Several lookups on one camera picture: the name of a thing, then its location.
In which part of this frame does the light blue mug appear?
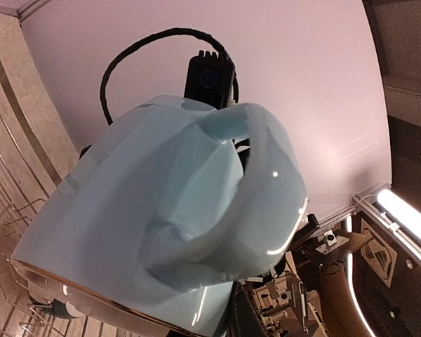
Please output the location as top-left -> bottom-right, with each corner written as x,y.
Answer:
11,95 -> 308,336

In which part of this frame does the fluorescent tube light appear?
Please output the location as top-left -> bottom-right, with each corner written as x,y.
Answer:
377,190 -> 421,239

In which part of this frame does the metal wire dish rack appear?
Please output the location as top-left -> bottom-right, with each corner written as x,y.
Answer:
0,37 -> 117,336

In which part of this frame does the right aluminium corner post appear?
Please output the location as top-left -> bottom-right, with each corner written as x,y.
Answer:
0,0 -> 52,25

